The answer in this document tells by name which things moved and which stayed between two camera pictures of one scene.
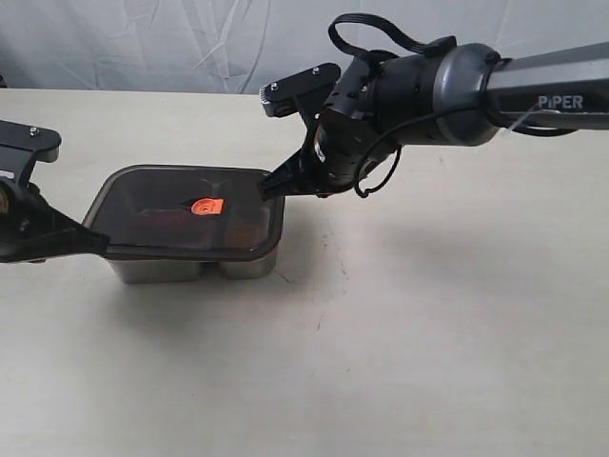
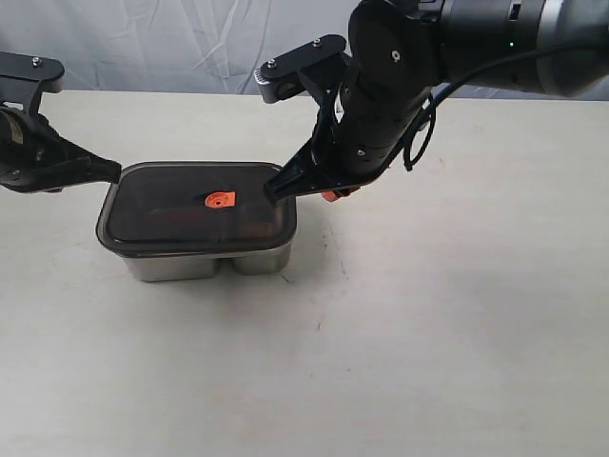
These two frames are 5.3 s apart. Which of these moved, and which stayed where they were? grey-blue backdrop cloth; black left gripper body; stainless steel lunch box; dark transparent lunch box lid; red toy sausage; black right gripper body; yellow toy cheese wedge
Moved: stainless steel lunch box; yellow toy cheese wedge; red toy sausage; black left gripper body
Stayed: grey-blue backdrop cloth; black right gripper body; dark transparent lunch box lid
